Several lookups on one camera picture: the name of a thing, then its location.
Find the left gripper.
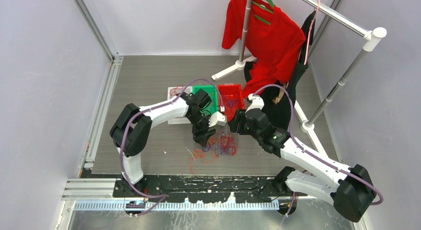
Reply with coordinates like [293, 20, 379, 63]
[187, 111, 216, 147]

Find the cable bundle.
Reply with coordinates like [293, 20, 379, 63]
[188, 131, 238, 174]

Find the red cable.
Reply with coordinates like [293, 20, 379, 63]
[169, 85, 186, 97]

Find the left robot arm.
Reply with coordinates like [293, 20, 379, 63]
[110, 89, 227, 197]

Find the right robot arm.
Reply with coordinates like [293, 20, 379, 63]
[228, 108, 379, 223]

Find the red plastic bin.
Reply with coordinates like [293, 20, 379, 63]
[216, 84, 245, 121]

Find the green plastic bin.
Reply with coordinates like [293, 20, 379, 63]
[192, 85, 219, 115]

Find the black shirt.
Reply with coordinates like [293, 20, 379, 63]
[244, 12, 314, 129]

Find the white plastic bin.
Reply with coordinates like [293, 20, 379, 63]
[167, 85, 193, 125]

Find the red shirt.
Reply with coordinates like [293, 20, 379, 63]
[221, 0, 306, 97]

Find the green hanger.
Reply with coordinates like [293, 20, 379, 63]
[252, 0, 275, 14]

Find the pink hanger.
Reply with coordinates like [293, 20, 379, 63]
[303, 0, 320, 65]

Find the white garment rack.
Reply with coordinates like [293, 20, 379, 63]
[211, 0, 387, 160]

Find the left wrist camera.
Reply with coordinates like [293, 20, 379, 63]
[209, 111, 227, 127]

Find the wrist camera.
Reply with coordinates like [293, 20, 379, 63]
[209, 111, 227, 127]
[246, 94, 264, 112]

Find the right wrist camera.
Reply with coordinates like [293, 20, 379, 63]
[246, 94, 264, 112]

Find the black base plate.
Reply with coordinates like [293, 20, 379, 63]
[112, 175, 292, 214]

